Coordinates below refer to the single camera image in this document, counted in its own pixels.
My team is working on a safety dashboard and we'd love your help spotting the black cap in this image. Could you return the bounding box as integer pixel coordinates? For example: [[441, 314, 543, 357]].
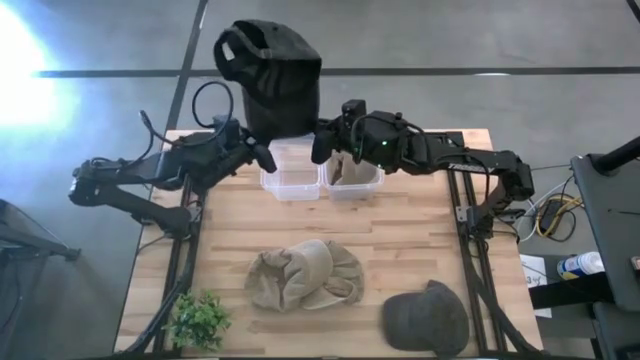
[[213, 19, 323, 146]]

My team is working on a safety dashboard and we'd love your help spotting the clear plastic bin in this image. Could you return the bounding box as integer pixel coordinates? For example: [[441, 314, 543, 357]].
[[320, 148, 387, 203], [259, 132, 324, 203]]

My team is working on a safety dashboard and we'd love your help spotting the black metal table frame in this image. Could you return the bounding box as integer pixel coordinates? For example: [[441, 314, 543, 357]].
[[125, 130, 547, 359]]

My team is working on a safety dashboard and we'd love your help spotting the beige cap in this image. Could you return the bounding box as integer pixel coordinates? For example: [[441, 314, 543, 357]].
[[243, 238, 366, 314]]

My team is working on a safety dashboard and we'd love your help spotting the small green artificial plant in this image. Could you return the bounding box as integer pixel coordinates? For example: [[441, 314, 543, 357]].
[[164, 290, 233, 352]]

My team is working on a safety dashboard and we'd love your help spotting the white paper sheet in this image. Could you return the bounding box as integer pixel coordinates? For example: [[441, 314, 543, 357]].
[[519, 253, 553, 320]]

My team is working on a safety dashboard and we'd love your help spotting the white cable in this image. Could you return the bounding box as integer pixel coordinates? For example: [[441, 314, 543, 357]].
[[516, 178, 572, 242]]

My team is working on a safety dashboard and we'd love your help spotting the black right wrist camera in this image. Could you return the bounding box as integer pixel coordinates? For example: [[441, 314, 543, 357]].
[[340, 98, 368, 127]]

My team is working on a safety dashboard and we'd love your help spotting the white bottle blue label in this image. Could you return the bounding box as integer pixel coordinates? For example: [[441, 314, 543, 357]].
[[556, 250, 607, 281]]

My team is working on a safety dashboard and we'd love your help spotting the black cart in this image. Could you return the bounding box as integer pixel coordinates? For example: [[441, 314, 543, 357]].
[[528, 135, 640, 360]]

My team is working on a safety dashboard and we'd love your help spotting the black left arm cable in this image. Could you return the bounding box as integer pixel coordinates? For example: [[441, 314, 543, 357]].
[[138, 80, 236, 149]]

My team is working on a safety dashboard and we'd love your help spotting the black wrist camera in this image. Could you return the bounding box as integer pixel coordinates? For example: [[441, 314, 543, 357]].
[[340, 98, 368, 127], [213, 114, 242, 147]]

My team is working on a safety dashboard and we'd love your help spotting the yellow cable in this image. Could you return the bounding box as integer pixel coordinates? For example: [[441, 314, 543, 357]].
[[534, 195, 586, 239]]

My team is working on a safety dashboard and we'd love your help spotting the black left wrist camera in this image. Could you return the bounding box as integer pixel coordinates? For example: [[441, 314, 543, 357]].
[[213, 114, 242, 147]]

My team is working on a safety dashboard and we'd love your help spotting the tan cap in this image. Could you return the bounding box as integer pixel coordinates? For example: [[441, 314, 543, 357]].
[[330, 151, 380, 188]]

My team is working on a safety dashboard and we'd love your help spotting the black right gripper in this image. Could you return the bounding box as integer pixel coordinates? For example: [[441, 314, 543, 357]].
[[310, 117, 362, 166]]

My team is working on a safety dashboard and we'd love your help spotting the dark olive cap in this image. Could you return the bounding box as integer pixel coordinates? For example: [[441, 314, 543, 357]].
[[381, 279, 471, 358]]

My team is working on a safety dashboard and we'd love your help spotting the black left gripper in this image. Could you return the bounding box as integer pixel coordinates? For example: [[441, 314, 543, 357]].
[[219, 126, 278, 175]]

